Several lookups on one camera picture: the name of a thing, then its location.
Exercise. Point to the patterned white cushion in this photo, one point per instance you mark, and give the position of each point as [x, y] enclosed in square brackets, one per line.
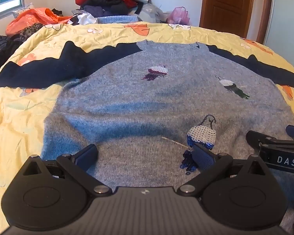
[23, 8]

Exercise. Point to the dark brown cloth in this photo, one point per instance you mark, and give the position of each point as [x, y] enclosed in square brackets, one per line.
[57, 12]

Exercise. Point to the clear plastic bag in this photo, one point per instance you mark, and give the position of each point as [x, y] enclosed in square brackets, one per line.
[152, 12]

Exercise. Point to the orange plastic bag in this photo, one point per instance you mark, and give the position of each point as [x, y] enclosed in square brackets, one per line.
[31, 17]

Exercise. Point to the brown wooden door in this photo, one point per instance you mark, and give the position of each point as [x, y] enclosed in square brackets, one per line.
[225, 7]

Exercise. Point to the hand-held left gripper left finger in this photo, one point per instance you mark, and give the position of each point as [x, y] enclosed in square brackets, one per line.
[87, 156]

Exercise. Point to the yellow printed blanket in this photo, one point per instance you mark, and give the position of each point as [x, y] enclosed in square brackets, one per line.
[27, 117]

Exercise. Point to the light blue knit cloth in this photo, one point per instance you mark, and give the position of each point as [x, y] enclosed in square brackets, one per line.
[117, 19]

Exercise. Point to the window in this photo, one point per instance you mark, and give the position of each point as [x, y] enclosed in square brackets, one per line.
[5, 9]

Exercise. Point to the pink plastic bag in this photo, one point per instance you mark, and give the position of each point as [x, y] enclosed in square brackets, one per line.
[177, 16]

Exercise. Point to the grey sweater with navy sleeves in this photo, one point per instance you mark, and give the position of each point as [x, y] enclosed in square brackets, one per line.
[137, 102]

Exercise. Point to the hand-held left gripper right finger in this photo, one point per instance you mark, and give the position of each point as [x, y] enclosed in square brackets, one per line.
[204, 158]

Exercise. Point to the leopard print cloth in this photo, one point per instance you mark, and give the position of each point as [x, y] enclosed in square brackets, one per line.
[30, 30]

